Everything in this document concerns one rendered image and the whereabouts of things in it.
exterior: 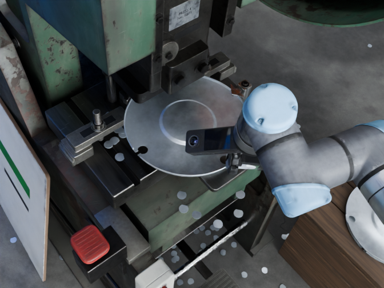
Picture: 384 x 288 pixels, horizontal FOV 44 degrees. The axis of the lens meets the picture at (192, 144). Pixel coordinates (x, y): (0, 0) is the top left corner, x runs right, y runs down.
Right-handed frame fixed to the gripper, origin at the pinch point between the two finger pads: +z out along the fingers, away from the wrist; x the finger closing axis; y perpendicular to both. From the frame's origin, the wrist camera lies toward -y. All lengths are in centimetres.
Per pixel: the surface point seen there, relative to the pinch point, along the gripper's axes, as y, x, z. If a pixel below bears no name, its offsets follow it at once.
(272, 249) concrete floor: 27, -12, 80
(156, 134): -15.9, 5.3, 3.2
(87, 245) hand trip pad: -26.6, -20.3, -3.2
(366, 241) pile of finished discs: 47, -10, 43
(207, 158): -4.2, 0.6, 1.6
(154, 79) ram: -16.9, 12.8, -9.9
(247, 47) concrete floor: 19, 88, 114
